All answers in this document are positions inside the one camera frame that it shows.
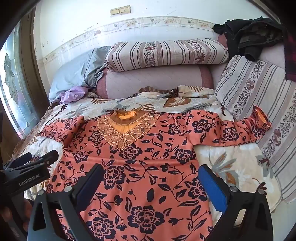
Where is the orange floral blouse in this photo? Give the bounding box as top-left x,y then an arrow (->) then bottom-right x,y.
40,106 -> 271,240

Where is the black clothes pile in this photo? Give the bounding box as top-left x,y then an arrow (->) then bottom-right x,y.
212,17 -> 283,62

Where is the person's left hand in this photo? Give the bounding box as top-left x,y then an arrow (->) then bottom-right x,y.
1,199 -> 32,232

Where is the cream leaf-pattern fleece blanket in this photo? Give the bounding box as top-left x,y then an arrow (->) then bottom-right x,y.
12,84 -> 282,241

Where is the stained glass window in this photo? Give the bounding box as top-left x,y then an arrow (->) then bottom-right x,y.
1,23 -> 39,139

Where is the small purple garment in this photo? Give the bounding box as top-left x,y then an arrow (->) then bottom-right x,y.
60,86 -> 88,104

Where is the grey-blue pillow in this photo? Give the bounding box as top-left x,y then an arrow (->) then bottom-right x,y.
49,46 -> 111,102

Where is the pink bolster cushion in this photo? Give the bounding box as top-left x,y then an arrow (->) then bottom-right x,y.
96,65 -> 214,99

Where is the striped floral quilt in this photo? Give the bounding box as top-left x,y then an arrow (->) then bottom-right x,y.
214,55 -> 296,204

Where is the striped floral pillow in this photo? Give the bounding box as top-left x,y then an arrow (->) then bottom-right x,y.
104,38 -> 229,72

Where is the beige wall switch plate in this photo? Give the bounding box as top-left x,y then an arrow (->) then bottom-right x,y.
110,6 -> 131,16

